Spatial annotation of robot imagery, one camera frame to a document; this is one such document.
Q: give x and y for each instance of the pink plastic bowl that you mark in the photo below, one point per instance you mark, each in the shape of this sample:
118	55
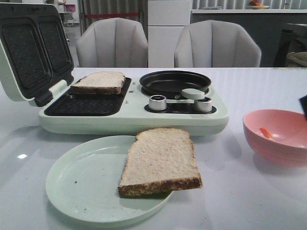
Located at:
288	147

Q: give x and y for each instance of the dark appliance at right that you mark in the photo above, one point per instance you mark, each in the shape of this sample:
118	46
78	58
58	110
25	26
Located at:
293	39

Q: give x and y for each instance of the white kitchen counter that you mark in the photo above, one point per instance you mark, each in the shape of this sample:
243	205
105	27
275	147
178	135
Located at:
236	11

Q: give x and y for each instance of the silver control knob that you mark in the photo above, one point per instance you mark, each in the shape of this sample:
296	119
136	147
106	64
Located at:
157	103
203	105

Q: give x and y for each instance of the orange toy shrimp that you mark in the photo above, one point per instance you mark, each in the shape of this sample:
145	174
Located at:
266	133

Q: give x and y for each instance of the black round frying pan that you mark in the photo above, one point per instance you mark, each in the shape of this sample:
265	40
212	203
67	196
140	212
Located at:
170	83

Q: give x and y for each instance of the grey armchair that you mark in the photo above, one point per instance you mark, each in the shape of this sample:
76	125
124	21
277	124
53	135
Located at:
216	44
113	43

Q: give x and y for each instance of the green breakfast maker lid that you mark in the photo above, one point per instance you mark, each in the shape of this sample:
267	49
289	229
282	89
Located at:
35	60

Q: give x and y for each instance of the left grey armchair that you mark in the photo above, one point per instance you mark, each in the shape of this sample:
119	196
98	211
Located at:
113	43

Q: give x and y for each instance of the green breakfast maker base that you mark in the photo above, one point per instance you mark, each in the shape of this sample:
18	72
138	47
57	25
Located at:
128	113

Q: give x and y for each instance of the left silver control knob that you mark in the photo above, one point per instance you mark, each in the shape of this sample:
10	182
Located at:
157	103

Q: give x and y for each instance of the white refrigerator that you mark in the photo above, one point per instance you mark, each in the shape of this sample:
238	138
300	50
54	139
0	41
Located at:
166	20

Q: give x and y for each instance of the light green round plate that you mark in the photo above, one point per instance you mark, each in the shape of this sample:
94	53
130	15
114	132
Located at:
83	185

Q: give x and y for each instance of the black gripper finger bowl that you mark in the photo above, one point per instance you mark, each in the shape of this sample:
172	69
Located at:
303	104

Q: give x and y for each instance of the fruit plate on counter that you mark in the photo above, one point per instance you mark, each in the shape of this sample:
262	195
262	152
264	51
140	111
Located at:
256	5

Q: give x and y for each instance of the right grey armchair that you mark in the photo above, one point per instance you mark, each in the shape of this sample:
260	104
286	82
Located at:
216	44

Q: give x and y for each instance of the right silver control knob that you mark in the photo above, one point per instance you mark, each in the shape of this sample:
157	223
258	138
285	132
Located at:
203	105

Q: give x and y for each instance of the bread slice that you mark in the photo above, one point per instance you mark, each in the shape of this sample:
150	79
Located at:
160	160
103	82

